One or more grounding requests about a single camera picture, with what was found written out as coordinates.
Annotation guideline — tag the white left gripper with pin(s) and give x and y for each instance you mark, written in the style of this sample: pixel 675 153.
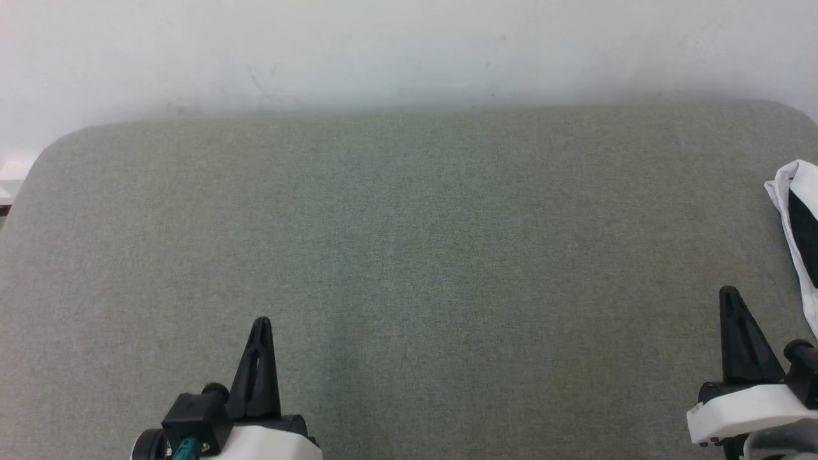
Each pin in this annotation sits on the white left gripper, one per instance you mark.
pixel 268 444

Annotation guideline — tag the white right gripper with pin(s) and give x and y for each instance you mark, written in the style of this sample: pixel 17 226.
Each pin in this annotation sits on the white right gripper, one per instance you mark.
pixel 748 409

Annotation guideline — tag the black and white shirt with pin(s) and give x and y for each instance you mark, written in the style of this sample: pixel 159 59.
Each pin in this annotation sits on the black and white shirt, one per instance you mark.
pixel 806 223

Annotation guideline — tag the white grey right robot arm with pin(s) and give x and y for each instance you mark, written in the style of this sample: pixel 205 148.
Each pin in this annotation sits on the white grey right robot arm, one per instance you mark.
pixel 779 444

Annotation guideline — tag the grey fabric sofa cushion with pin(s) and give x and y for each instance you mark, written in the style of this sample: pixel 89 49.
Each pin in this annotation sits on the grey fabric sofa cushion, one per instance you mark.
pixel 415 255

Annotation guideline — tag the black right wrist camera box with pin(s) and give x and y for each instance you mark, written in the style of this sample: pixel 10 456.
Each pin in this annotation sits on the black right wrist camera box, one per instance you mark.
pixel 805 377

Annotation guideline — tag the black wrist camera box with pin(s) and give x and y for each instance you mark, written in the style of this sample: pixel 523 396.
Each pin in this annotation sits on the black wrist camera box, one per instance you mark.
pixel 805 377
pixel 192 415

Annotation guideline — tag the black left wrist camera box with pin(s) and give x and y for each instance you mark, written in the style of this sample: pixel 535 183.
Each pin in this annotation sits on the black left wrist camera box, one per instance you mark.
pixel 192 415

